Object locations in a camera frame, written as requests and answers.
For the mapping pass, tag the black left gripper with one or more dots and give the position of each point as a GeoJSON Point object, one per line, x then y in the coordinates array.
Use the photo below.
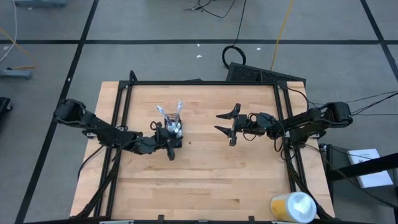
{"type": "Point", "coordinates": [163, 143]}

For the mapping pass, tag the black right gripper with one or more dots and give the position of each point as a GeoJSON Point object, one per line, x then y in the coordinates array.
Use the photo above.
{"type": "Point", "coordinates": [244, 124]}

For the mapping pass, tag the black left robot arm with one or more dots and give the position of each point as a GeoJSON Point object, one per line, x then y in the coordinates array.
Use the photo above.
{"type": "Point", "coordinates": [99, 130]}

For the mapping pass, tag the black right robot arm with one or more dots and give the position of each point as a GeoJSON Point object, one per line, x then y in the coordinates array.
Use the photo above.
{"type": "Point", "coordinates": [308, 121]}

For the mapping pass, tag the black perforated box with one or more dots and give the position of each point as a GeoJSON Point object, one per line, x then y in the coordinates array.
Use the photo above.
{"type": "Point", "coordinates": [248, 73]}

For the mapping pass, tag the white yellow wipes canister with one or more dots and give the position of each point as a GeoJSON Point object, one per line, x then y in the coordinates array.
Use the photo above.
{"type": "Point", "coordinates": [293, 207]}

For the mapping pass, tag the black diagonal stand bar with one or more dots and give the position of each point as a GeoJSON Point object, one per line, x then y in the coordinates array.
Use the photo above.
{"type": "Point", "coordinates": [339, 172]}

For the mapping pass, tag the white booklet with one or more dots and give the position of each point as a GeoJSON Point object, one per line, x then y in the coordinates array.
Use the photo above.
{"type": "Point", "coordinates": [370, 174]}

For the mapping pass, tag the grey floor foot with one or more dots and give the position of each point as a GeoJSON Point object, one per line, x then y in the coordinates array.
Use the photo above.
{"type": "Point", "coordinates": [15, 74]}
{"type": "Point", "coordinates": [40, 3]}

